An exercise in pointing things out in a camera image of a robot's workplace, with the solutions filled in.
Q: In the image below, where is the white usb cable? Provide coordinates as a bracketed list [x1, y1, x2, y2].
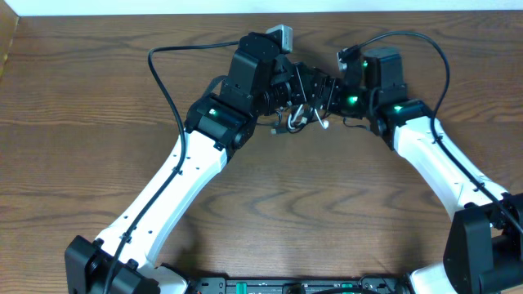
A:
[287, 104, 330, 131]

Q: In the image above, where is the black usb cable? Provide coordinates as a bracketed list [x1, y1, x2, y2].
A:
[270, 101, 315, 136]

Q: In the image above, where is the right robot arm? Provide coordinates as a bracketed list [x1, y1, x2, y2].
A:
[311, 47, 522, 293]

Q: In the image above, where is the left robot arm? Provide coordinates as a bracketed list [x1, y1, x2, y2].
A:
[65, 24, 305, 294]

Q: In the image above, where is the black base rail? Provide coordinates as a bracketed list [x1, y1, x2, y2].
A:
[186, 274, 413, 294]

